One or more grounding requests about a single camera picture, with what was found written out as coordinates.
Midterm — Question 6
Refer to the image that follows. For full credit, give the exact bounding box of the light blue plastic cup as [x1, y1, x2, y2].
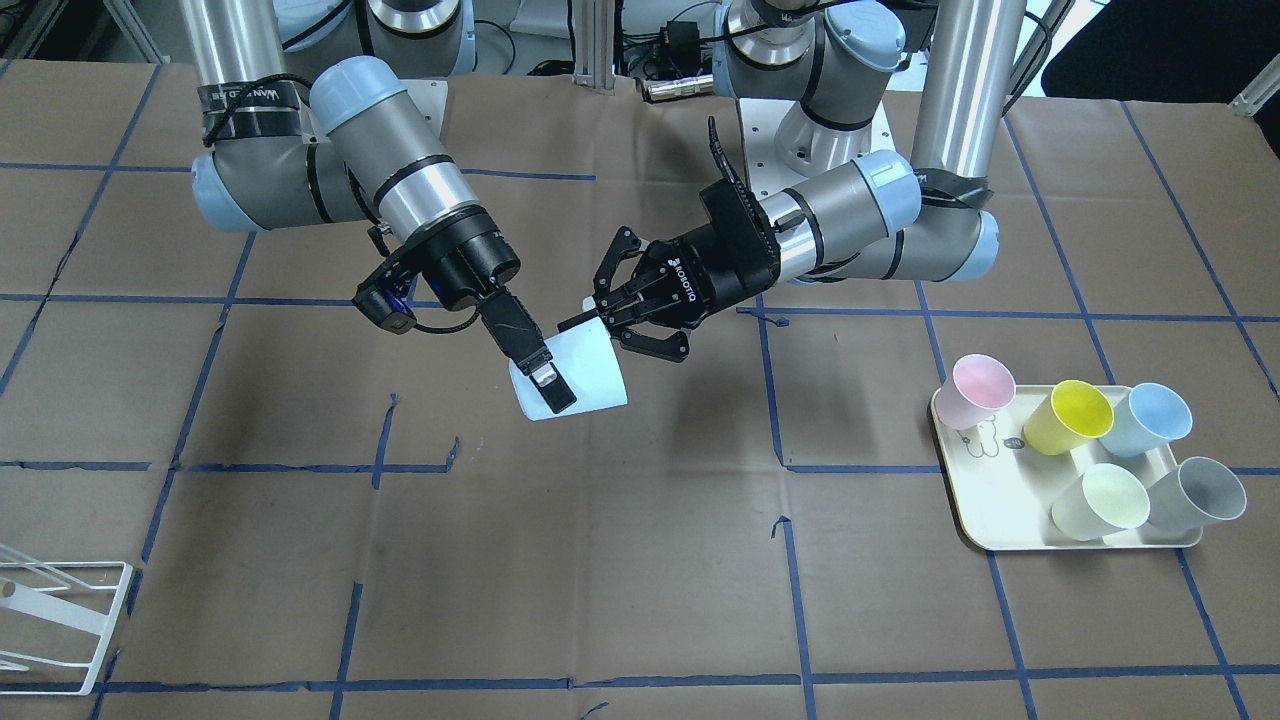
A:
[547, 316, 628, 416]

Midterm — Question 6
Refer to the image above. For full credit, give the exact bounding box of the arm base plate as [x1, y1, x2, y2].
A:
[737, 99, 895, 199]
[403, 78, 449, 137]

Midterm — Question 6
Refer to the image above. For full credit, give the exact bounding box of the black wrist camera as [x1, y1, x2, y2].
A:
[351, 278, 417, 334]

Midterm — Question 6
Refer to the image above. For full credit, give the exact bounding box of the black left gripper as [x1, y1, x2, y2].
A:
[558, 184, 780, 363]

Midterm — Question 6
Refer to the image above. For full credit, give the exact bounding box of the pink plastic cup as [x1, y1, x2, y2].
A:
[934, 354, 1018, 430]

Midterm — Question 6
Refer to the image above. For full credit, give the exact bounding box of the cream white plastic cup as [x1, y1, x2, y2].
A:
[1050, 462, 1151, 541]

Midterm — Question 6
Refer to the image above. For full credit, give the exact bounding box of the white wire cup rack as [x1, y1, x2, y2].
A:
[1, 544, 137, 697]

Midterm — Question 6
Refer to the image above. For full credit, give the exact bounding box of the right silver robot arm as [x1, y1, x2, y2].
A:
[180, 1, 576, 413]

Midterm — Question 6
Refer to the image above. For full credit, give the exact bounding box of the yellow plastic cup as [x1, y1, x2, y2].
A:
[1023, 379, 1115, 456]

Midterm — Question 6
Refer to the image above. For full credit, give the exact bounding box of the aluminium frame post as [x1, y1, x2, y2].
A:
[567, 0, 618, 95]

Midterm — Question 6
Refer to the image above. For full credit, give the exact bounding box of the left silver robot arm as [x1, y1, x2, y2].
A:
[559, 1, 1027, 363]

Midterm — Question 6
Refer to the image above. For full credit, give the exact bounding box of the cream bunny print tray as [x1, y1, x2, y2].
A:
[929, 384, 1203, 551]

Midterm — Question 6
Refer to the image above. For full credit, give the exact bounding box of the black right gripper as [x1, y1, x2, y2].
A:
[399, 205, 577, 416]

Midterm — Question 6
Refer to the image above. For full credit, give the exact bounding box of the grey plastic cup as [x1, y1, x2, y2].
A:
[1148, 457, 1248, 533]

